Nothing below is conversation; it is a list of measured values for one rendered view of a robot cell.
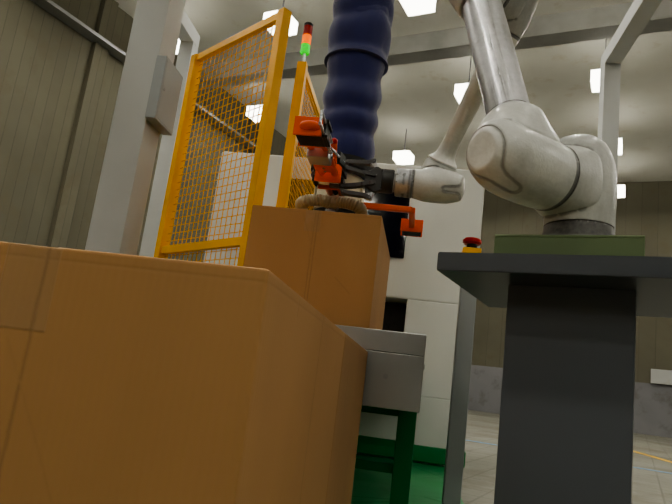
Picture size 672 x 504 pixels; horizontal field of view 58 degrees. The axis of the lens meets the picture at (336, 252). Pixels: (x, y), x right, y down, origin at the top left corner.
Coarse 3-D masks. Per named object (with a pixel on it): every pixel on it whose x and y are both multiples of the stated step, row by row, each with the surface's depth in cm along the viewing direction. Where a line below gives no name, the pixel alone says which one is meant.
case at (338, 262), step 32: (256, 224) 185; (288, 224) 184; (320, 224) 182; (352, 224) 181; (256, 256) 183; (288, 256) 182; (320, 256) 180; (352, 256) 179; (384, 256) 207; (320, 288) 178; (352, 288) 177; (384, 288) 222; (352, 320) 175
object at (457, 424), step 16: (464, 304) 224; (464, 320) 222; (464, 336) 221; (464, 352) 220; (464, 368) 219; (464, 384) 218; (464, 400) 216; (464, 416) 215; (448, 432) 216; (464, 432) 214; (448, 448) 214; (464, 448) 213; (448, 464) 212; (448, 480) 211; (448, 496) 210
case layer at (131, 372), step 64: (0, 256) 51; (64, 256) 50; (128, 256) 49; (0, 320) 49; (64, 320) 49; (128, 320) 48; (192, 320) 47; (256, 320) 47; (320, 320) 76; (0, 384) 48; (64, 384) 48; (128, 384) 47; (192, 384) 46; (256, 384) 47; (320, 384) 81; (0, 448) 47; (64, 448) 46; (128, 448) 46; (192, 448) 45; (256, 448) 49; (320, 448) 87
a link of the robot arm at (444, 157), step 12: (516, 36) 170; (468, 84) 179; (468, 96) 179; (480, 96) 178; (468, 108) 182; (456, 120) 187; (468, 120) 186; (456, 132) 190; (444, 144) 194; (456, 144) 193; (432, 156) 195; (444, 156) 194; (420, 168) 198; (444, 168) 193; (456, 168) 197
